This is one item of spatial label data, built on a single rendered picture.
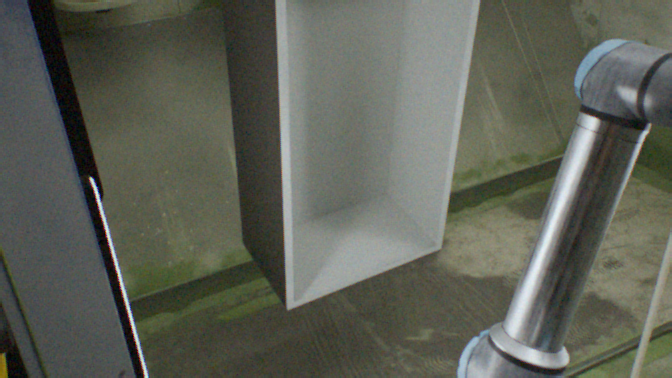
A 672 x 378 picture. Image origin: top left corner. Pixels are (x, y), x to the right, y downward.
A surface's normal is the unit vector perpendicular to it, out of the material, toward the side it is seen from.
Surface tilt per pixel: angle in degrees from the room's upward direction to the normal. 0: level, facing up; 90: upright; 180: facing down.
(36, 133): 90
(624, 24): 90
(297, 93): 102
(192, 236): 57
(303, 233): 11
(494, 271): 0
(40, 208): 90
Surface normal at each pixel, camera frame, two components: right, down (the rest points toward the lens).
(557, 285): -0.21, 0.24
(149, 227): 0.33, -0.15
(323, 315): -0.08, -0.88
